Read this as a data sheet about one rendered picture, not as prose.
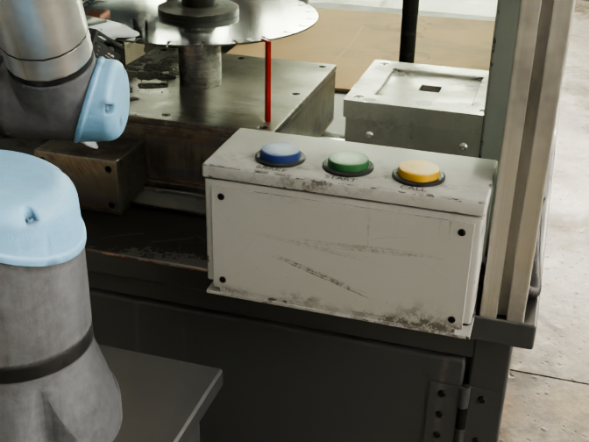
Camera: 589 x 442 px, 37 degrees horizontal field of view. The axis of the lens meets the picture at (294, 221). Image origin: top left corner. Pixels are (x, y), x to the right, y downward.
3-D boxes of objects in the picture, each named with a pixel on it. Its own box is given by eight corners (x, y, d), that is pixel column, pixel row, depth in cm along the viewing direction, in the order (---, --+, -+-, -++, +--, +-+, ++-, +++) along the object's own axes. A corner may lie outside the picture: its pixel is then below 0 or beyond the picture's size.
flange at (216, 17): (156, 4, 124) (155, -13, 123) (234, 3, 126) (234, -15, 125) (159, 24, 115) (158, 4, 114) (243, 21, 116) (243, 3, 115)
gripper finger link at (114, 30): (163, 40, 107) (113, 60, 100) (125, 33, 110) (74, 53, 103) (161, 15, 106) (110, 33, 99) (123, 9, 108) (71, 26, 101)
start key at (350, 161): (372, 171, 88) (372, 153, 87) (362, 187, 84) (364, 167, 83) (333, 166, 89) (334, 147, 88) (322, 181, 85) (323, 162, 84)
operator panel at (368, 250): (481, 287, 95) (498, 160, 89) (469, 341, 86) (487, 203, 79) (240, 247, 102) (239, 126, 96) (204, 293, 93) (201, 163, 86)
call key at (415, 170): (441, 181, 86) (443, 161, 85) (435, 196, 83) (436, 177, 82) (400, 175, 87) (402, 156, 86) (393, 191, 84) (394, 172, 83)
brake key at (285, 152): (304, 162, 90) (305, 144, 89) (293, 177, 86) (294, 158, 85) (267, 157, 91) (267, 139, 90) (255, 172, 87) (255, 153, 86)
